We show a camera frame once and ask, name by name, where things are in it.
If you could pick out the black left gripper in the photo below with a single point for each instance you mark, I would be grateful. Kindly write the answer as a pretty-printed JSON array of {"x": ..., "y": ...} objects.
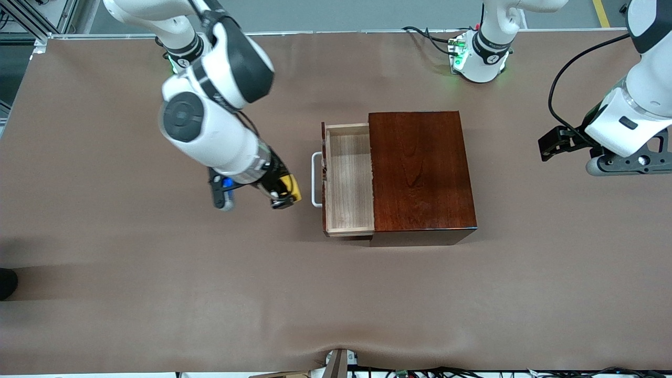
[{"x": 576, "y": 138}]

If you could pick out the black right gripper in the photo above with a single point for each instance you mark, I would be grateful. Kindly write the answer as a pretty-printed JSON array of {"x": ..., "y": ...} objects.
[{"x": 274, "y": 177}]

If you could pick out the yellow cube block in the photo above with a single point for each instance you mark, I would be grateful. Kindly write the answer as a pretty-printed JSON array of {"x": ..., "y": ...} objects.
[{"x": 291, "y": 186}]

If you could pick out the light wood drawer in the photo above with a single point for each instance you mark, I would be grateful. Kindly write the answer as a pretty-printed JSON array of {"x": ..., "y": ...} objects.
[{"x": 349, "y": 178}]

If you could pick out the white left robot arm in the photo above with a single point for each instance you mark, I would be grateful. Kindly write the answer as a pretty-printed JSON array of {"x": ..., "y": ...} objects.
[{"x": 640, "y": 105}]

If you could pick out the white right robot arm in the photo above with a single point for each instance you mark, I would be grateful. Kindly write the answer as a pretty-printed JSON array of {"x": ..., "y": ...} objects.
[{"x": 210, "y": 126}]

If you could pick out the brown table mat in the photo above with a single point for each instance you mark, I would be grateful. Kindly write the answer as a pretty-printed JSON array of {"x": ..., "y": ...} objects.
[{"x": 210, "y": 273}]

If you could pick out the dark red wooden cabinet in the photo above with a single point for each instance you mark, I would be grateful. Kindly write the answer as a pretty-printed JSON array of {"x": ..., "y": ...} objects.
[{"x": 420, "y": 168}]

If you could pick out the black foam cylinder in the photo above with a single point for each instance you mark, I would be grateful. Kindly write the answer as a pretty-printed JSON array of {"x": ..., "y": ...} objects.
[{"x": 7, "y": 283}]

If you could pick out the grey camera stand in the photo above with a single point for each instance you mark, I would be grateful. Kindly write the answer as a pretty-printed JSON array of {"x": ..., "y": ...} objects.
[{"x": 337, "y": 365}]

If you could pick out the aluminium frame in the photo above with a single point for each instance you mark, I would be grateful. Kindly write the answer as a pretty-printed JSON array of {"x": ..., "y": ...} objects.
[{"x": 31, "y": 21}]

